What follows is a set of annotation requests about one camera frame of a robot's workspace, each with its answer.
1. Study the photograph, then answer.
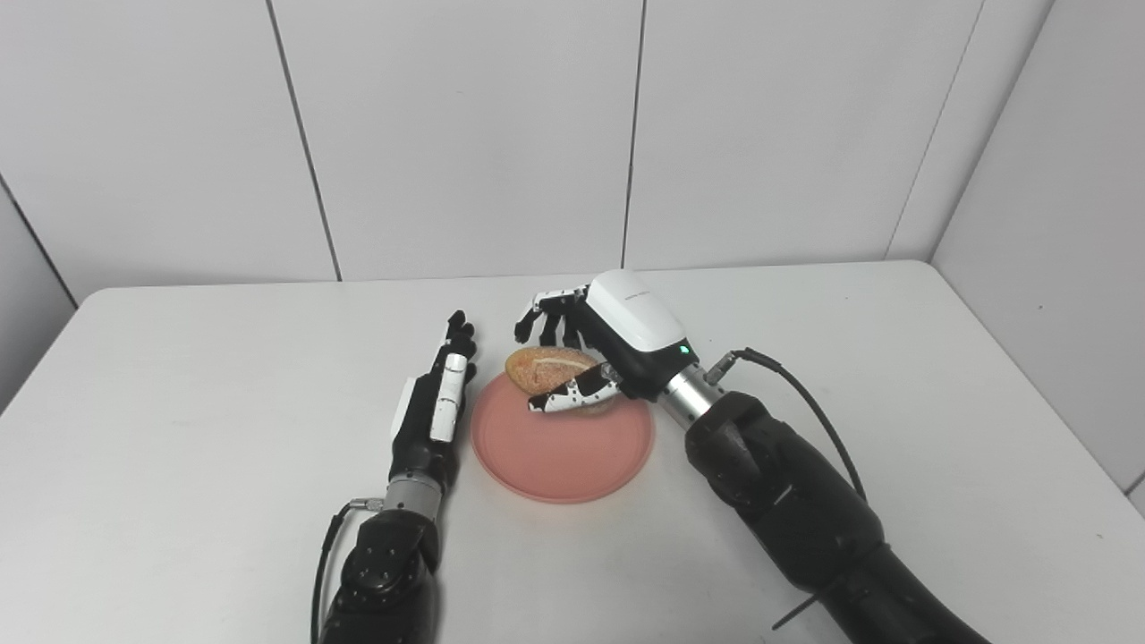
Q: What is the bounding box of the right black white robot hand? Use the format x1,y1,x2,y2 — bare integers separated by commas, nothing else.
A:
513,269,700,416

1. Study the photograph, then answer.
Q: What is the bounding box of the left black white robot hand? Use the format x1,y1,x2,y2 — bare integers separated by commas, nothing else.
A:
388,310,479,491

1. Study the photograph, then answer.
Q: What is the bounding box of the golden bread roll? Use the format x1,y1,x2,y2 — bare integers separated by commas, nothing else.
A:
505,346,618,418

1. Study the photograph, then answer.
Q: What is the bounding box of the pink round plate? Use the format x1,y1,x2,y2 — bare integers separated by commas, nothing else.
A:
471,369,656,504

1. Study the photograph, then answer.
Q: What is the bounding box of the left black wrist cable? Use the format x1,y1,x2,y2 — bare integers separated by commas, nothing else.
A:
310,497,386,644

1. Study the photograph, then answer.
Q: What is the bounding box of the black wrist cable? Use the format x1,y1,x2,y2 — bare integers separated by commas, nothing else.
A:
310,497,386,644
705,348,869,502

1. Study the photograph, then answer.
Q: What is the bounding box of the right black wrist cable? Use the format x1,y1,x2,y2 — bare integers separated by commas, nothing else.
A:
705,348,869,502

